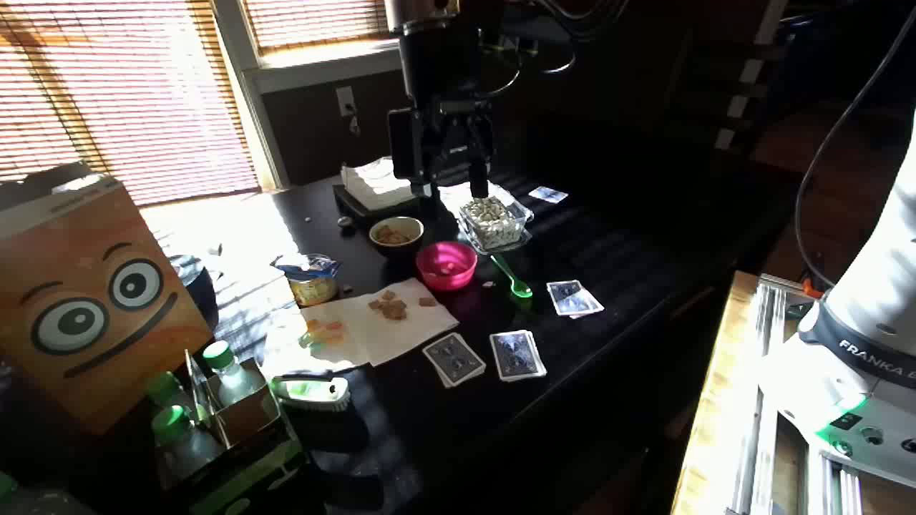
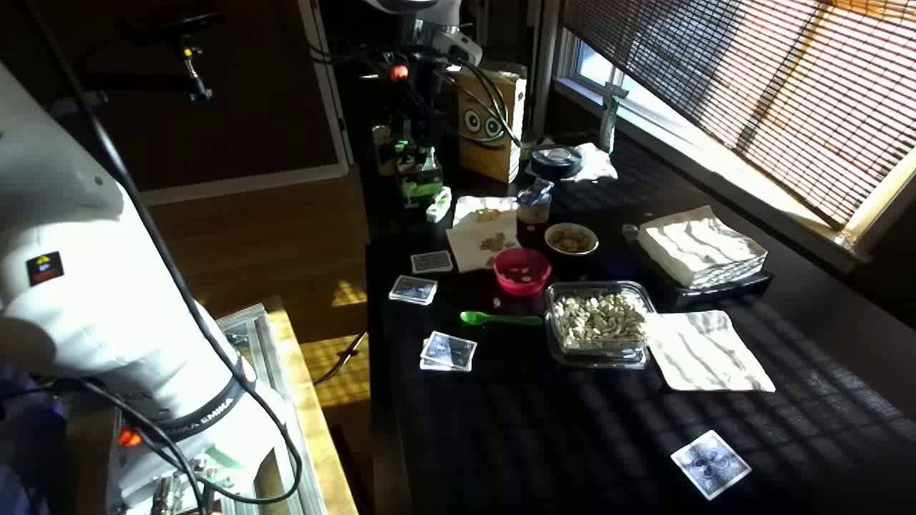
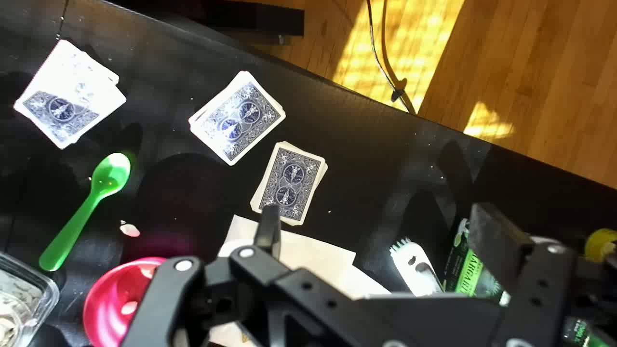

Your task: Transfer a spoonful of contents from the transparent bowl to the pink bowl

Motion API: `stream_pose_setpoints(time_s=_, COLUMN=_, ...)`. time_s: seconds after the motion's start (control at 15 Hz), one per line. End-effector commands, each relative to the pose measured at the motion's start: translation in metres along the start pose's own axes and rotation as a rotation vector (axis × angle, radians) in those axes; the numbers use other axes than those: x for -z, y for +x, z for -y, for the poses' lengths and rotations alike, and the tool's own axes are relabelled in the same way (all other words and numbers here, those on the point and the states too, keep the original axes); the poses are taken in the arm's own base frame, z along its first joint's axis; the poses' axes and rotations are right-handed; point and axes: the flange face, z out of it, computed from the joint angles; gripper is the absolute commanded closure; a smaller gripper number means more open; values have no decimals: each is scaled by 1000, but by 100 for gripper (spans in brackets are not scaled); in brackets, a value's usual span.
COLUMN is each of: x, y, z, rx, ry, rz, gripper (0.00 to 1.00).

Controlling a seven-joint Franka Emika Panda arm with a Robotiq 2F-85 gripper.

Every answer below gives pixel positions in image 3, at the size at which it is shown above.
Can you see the white electric trimmer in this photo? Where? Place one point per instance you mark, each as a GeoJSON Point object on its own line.
{"type": "Point", "coordinates": [415, 267]}

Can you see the yellow round cap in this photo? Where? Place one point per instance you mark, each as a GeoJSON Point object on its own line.
{"type": "Point", "coordinates": [600, 246]}

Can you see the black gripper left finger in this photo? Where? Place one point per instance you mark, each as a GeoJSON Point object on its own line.
{"type": "Point", "coordinates": [194, 301]}

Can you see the green plastic spoon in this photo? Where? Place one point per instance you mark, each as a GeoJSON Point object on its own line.
{"type": "Point", "coordinates": [107, 176]}

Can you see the playing card left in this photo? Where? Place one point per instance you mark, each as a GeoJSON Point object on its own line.
{"type": "Point", "coordinates": [290, 184]}

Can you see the pink plastic bowl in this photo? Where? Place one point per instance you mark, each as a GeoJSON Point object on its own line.
{"type": "Point", "coordinates": [116, 301]}

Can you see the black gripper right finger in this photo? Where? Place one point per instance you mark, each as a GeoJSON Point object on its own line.
{"type": "Point", "coordinates": [514, 271]}

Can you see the stray white bean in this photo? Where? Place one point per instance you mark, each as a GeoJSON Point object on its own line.
{"type": "Point", "coordinates": [130, 228]}

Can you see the transparent plastic container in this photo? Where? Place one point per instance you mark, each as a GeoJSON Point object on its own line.
{"type": "Point", "coordinates": [26, 301]}

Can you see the white paper towel sheet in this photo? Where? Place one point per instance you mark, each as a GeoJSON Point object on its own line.
{"type": "Point", "coordinates": [315, 257]}

